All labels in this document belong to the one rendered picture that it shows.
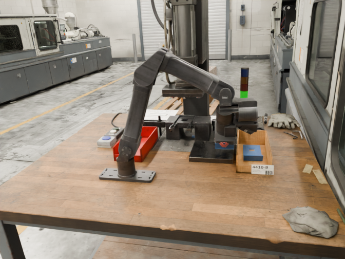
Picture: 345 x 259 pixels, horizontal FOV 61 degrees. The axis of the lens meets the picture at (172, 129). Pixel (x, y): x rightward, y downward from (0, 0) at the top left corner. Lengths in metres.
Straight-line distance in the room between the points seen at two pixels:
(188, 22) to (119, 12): 10.34
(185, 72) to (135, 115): 0.21
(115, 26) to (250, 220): 11.07
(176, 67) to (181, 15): 0.40
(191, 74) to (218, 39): 9.61
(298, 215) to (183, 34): 0.79
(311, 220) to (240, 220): 0.18
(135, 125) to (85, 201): 0.29
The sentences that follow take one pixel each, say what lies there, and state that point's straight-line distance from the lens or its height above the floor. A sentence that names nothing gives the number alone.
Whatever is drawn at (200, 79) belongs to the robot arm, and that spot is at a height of 1.25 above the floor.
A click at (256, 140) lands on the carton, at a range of 1.29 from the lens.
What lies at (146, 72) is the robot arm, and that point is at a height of 1.28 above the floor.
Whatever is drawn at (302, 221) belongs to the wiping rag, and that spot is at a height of 0.92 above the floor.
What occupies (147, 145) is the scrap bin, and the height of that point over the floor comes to 0.94.
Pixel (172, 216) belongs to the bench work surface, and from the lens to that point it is 0.87.
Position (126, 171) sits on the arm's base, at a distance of 1.04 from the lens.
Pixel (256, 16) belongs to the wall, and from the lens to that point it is 10.44.
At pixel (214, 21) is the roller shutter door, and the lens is 10.49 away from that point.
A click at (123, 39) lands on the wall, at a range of 11.55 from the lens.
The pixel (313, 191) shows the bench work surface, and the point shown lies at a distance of 1.03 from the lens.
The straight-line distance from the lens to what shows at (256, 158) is 1.15.
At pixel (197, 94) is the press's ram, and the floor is 1.12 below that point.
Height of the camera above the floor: 1.43
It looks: 21 degrees down
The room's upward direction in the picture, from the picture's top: 3 degrees counter-clockwise
